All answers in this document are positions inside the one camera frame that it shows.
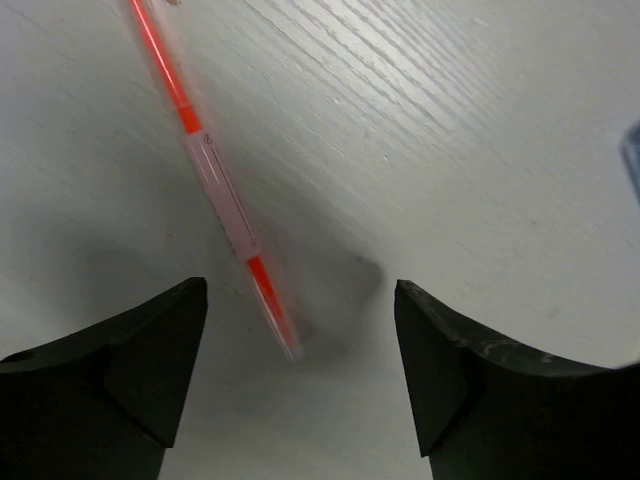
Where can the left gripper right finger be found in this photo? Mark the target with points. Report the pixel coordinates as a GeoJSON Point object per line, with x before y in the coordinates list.
{"type": "Point", "coordinates": [486, 406]}

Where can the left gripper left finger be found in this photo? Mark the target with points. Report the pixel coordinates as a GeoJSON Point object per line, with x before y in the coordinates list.
{"type": "Point", "coordinates": [106, 401]}

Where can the short blue marker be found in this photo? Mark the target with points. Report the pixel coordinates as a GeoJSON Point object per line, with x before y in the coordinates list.
{"type": "Point", "coordinates": [630, 152]}

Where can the red pink pen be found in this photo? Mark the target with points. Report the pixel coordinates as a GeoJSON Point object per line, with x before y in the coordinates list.
{"type": "Point", "coordinates": [214, 177]}

